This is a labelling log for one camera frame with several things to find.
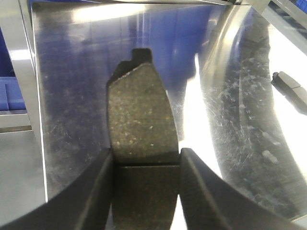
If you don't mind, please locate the blue bin under table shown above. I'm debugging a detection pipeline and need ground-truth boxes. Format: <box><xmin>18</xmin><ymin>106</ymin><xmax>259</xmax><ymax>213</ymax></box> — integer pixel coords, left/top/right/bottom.
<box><xmin>0</xmin><ymin>77</ymin><xmax>26</xmax><ymax>111</ymax></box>

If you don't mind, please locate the grey brake pad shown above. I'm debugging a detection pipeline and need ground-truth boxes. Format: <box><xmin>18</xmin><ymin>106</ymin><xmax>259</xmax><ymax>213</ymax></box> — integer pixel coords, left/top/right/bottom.
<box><xmin>107</xmin><ymin>48</ymin><xmax>180</xmax><ymax>230</ymax></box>
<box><xmin>271</xmin><ymin>71</ymin><xmax>307</xmax><ymax>115</ymax></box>

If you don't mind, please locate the steel roller rack frame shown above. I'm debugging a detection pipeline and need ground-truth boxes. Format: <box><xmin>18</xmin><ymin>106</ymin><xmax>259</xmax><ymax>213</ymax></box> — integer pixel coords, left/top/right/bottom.
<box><xmin>0</xmin><ymin>0</ymin><xmax>41</xmax><ymax>138</ymax></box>

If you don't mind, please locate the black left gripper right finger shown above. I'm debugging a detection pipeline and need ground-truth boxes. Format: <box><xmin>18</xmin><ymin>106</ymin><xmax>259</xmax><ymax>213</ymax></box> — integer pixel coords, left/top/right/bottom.
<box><xmin>179</xmin><ymin>148</ymin><xmax>302</xmax><ymax>230</ymax></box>

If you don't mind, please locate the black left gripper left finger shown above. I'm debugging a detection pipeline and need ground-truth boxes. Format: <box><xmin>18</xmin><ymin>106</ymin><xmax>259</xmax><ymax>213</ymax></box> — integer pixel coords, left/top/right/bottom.
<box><xmin>1</xmin><ymin>149</ymin><xmax>113</xmax><ymax>230</ymax></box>

